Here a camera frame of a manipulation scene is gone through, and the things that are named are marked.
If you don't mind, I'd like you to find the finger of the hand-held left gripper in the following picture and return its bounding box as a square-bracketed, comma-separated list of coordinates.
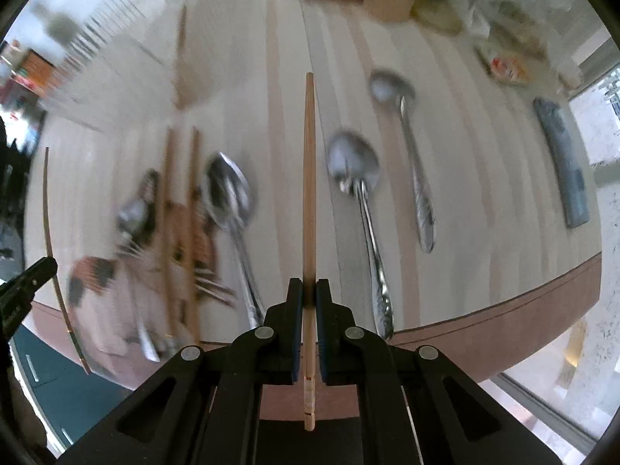
[0, 256, 59, 341]

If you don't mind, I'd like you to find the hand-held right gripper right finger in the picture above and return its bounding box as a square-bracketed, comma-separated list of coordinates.
[316, 278, 579, 465]

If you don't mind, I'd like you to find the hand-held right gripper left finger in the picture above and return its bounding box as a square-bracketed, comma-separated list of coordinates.
[57, 277, 304, 465]

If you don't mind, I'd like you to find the wooden chopstick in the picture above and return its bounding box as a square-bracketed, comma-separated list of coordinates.
[162, 127, 178, 341]
[302, 72, 319, 432]

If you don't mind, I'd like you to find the thin brown stick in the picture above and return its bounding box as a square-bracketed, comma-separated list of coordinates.
[43, 146, 92, 375]

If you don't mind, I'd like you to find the metal fork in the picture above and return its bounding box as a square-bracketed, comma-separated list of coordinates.
[193, 266, 239, 308]

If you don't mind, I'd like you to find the patterned brown cloth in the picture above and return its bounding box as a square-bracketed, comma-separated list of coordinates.
[67, 169, 239, 365]

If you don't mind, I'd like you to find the large metal spoon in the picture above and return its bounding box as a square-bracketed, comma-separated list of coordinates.
[325, 129, 396, 342]
[200, 151, 267, 333]

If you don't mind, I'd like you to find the cluttered shelf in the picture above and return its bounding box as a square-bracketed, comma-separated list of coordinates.
[0, 39, 55, 107]

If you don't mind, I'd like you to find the dark grey remote control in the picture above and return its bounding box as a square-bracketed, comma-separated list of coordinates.
[532, 98, 591, 230]

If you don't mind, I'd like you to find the orange snack packet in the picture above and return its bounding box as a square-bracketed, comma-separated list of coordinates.
[477, 45, 532, 86]

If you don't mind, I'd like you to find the clear plastic bag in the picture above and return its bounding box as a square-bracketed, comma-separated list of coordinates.
[455, 0, 589, 89]

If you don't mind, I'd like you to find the metal spoon with patterned handle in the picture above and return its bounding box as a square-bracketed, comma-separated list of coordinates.
[369, 70, 437, 255]

